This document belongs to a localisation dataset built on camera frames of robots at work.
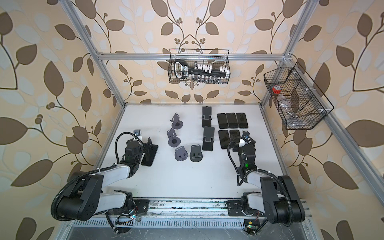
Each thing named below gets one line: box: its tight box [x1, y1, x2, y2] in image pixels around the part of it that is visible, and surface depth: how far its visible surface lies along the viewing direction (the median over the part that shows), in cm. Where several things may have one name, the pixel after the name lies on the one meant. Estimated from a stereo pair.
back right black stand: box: [202, 106, 212, 128], surface depth 107 cm
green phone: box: [226, 112, 239, 129], surface depth 111 cm
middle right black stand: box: [202, 126, 215, 152], surface depth 94 cm
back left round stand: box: [170, 112, 184, 130], surface depth 107 cm
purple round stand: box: [166, 128, 181, 148], surface depth 100 cm
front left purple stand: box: [174, 145, 188, 162], surface depth 90 cm
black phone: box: [216, 113, 229, 129], surface depth 111 cm
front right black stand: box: [189, 144, 203, 162], surface depth 89 cm
